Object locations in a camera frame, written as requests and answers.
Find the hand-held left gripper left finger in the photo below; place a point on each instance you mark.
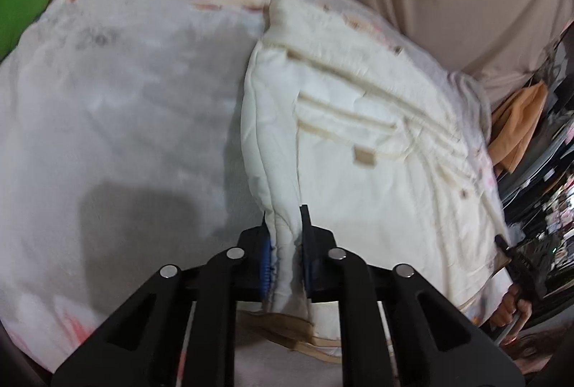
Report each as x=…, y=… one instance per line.
x=264, y=259

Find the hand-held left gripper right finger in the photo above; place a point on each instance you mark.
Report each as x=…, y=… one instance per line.
x=309, y=261

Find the cream quilted jacket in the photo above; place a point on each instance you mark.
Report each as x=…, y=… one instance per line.
x=358, y=189

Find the person's right hand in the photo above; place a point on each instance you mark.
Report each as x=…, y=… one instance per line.
x=509, y=304

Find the cluttered shelf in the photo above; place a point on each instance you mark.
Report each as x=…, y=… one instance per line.
x=545, y=180

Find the orange hanging cloth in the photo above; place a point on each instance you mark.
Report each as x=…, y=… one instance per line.
x=520, y=122

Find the floral fleece blanket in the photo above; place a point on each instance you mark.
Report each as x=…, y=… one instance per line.
x=112, y=122

